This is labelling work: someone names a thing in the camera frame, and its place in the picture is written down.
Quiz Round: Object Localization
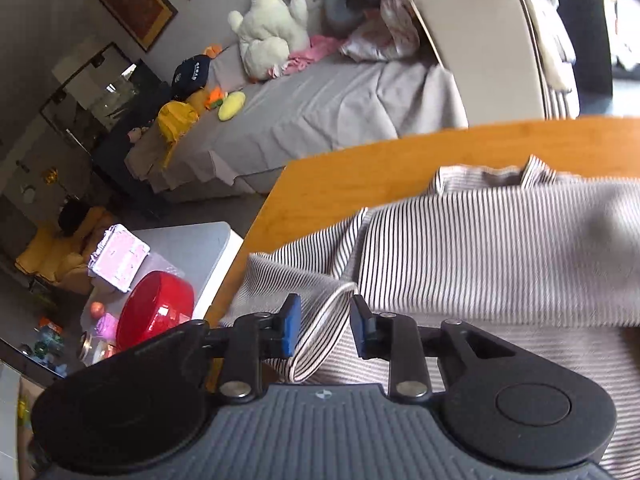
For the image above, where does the white plush duck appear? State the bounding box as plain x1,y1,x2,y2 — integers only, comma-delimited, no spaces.
228,0,310,82

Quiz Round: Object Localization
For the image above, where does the striped shirt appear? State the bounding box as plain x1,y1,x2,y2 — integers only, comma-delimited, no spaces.
218,155,640,480

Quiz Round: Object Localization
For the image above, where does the white side table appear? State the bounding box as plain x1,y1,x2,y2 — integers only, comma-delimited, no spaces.
80,221,244,351

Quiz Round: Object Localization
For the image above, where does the dark blue cap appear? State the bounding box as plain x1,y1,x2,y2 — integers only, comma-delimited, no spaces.
171,54,212,102

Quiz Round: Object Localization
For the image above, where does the pink floral cloth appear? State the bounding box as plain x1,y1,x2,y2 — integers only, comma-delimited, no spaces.
340,0,506,62

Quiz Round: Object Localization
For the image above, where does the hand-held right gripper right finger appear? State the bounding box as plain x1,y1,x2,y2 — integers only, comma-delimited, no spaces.
350,294,481,402

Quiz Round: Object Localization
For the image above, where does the pink small garment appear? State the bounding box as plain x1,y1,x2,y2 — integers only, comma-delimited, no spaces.
267,34,346,79

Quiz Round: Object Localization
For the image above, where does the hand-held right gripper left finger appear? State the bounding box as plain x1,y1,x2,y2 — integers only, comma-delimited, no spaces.
202,292,303,400

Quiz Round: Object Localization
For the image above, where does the beige armchair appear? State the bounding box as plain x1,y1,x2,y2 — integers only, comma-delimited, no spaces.
410,0,581,123

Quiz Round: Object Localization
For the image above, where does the wooden table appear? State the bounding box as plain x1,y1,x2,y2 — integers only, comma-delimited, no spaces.
202,116,640,391

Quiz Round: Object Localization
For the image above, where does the yellow chair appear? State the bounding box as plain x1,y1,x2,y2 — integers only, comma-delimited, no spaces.
14,205,116,295

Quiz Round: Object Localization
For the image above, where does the red round bowl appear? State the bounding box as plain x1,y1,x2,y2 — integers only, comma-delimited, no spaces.
115,270,196,353

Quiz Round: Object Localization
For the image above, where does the yellow plush toy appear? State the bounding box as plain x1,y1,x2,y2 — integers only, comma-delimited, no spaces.
218,91,247,122

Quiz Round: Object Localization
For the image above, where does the grey sofa bed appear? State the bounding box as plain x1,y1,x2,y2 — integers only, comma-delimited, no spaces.
124,0,471,196

